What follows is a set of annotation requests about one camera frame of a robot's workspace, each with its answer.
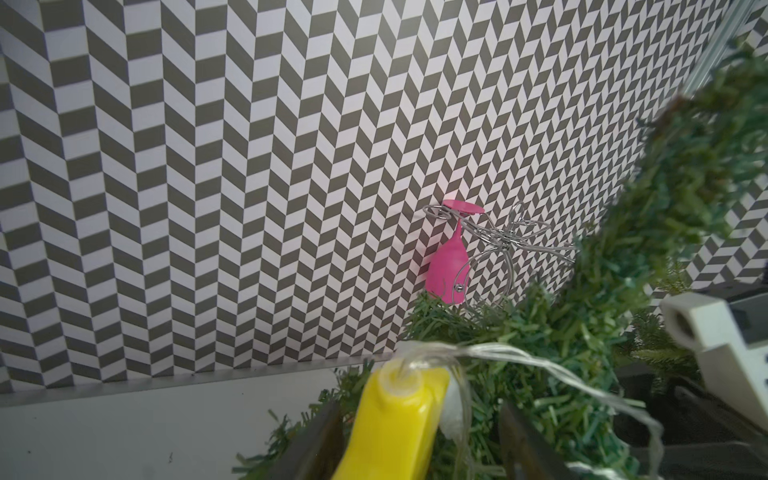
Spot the right green fern tree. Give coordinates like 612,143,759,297
613,306,703,396

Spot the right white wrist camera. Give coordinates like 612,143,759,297
660,292,767,429

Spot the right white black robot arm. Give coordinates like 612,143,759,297
616,281,767,479

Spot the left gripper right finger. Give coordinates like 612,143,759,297
498,402,578,480

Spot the star cloud string light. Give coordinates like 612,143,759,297
331,339,666,480

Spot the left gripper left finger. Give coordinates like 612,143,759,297
266,401,345,480

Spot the left green christmas tree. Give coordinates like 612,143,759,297
232,41,768,480

